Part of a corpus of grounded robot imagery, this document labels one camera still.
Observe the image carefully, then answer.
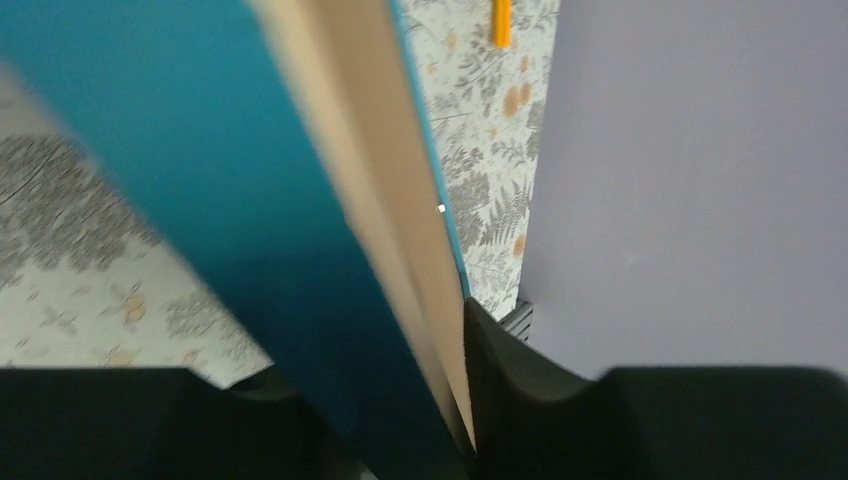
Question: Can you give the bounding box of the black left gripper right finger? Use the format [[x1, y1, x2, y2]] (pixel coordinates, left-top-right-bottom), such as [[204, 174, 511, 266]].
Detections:
[[464, 299, 847, 479]]

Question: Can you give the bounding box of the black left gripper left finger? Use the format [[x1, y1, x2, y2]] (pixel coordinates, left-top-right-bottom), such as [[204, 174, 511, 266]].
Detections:
[[1, 368, 368, 479]]

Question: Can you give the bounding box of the blue wooden picture frame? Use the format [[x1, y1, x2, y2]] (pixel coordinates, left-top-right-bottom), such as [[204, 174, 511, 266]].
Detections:
[[1, 1, 473, 479]]

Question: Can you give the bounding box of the floral patterned table mat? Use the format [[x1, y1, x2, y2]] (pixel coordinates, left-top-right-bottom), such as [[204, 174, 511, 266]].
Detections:
[[1, 1, 559, 388]]

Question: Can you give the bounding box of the yellow toy block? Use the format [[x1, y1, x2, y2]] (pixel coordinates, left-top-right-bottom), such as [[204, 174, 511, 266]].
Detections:
[[492, 0, 512, 49]]

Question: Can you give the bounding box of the brown frame backing board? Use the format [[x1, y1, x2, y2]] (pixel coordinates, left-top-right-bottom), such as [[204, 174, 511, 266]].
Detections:
[[253, 1, 475, 449]]

